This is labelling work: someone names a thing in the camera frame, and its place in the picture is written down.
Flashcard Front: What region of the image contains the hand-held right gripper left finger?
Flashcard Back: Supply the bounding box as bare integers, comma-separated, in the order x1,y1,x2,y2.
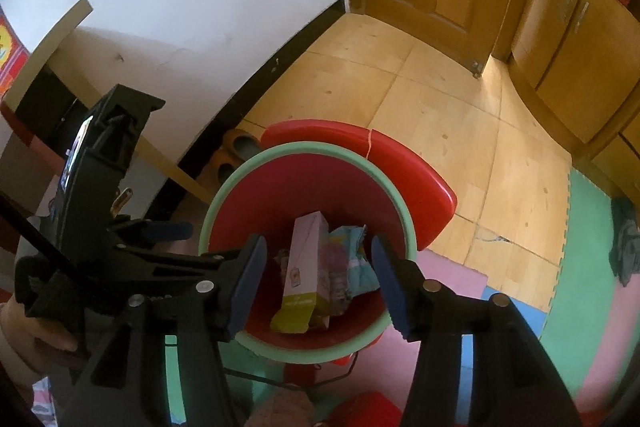
57,234,268,427

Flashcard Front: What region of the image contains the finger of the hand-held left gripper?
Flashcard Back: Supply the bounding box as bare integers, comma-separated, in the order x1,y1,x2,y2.
107,219,193,244
115,243,240,295

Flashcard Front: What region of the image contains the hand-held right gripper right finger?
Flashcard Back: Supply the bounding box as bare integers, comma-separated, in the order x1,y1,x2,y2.
371,233,583,427

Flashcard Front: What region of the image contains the teal snack packet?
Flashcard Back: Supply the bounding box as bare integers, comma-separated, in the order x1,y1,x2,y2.
320,226,382,318

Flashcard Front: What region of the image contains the green white carton box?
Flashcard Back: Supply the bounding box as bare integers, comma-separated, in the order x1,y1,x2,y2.
270,211,332,334

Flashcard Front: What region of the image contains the red bin with green rim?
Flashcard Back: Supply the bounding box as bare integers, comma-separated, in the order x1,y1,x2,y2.
198,141,417,364

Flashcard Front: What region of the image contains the person's left forearm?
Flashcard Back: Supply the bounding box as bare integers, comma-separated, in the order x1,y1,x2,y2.
0,339,51,408

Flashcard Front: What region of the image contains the person's left hand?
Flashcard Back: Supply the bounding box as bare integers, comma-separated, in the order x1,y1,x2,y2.
0,301,79,354

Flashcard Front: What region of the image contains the brown slipper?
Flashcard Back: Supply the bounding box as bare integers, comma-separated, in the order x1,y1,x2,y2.
220,128,262,162
207,157,240,190

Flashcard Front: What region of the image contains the red dotted slipper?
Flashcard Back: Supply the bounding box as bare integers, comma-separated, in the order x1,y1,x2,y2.
330,389,401,427

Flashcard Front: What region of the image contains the pink fuzzy trouser leg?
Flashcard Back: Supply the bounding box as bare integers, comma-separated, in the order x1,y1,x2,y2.
245,387,321,427

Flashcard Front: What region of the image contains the beige wooden desk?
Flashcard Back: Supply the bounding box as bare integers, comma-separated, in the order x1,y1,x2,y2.
0,0,213,228

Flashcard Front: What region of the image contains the colourful foam floor mat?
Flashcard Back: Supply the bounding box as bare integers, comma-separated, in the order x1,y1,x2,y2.
160,167,640,427

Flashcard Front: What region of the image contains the wooden cabinet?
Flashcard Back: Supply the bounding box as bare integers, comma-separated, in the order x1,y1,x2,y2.
492,0,640,168

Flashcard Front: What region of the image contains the thick black cable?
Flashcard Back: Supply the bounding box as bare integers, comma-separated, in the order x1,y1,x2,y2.
0,192,81,293

